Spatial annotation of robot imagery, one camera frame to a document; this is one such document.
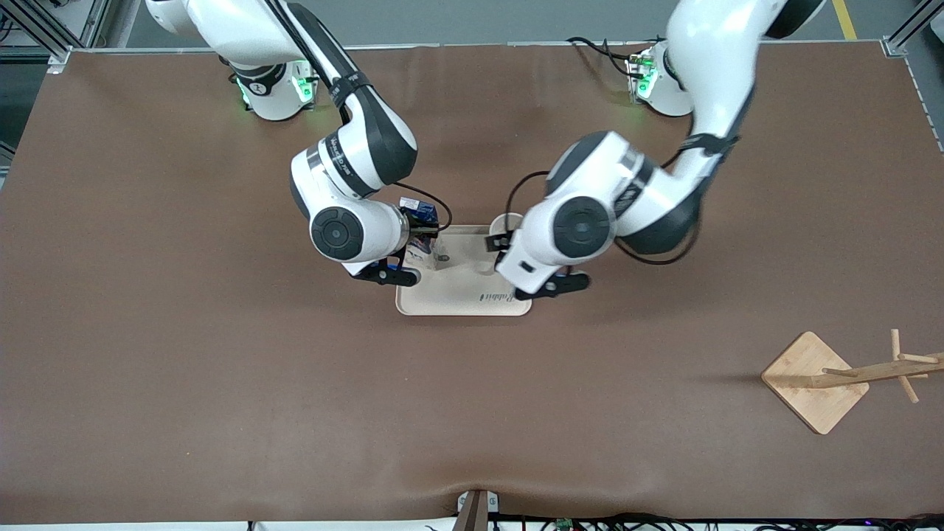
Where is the black left base cable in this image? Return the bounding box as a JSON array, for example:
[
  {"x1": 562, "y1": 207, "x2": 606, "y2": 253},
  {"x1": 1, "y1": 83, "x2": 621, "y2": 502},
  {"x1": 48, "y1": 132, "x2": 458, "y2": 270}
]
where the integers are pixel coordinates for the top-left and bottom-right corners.
[{"x1": 566, "y1": 35, "x2": 644, "y2": 69}]

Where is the blue milk carton green cap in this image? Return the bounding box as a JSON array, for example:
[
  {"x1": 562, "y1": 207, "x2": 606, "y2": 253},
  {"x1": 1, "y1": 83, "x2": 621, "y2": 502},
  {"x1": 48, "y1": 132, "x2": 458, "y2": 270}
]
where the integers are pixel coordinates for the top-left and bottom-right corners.
[{"x1": 398, "y1": 196, "x2": 442, "y2": 272}]

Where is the wooden mug tree stand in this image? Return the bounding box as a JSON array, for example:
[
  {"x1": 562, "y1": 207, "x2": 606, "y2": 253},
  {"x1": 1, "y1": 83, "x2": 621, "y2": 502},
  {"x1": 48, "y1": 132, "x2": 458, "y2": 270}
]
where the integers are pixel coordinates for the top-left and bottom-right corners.
[{"x1": 760, "y1": 329, "x2": 944, "y2": 436}]

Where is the metal table edge clamp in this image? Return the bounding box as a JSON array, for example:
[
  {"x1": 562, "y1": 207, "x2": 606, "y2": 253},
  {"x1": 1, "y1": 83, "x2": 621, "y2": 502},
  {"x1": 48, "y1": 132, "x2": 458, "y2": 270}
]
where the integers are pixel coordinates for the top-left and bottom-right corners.
[{"x1": 456, "y1": 490, "x2": 500, "y2": 531}]

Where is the white smiley mug black handle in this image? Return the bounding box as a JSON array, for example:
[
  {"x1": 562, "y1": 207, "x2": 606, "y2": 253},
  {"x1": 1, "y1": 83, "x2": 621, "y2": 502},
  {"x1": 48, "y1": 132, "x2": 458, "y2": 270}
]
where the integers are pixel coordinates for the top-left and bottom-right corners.
[{"x1": 488, "y1": 212, "x2": 526, "y2": 278}]

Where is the white rabbit print tray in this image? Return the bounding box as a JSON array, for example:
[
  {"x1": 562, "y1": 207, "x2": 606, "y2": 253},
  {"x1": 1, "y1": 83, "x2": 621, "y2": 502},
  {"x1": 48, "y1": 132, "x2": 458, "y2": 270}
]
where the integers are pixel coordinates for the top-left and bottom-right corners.
[{"x1": 395, "y1": 225, "x2": 532, "y2": 317}]

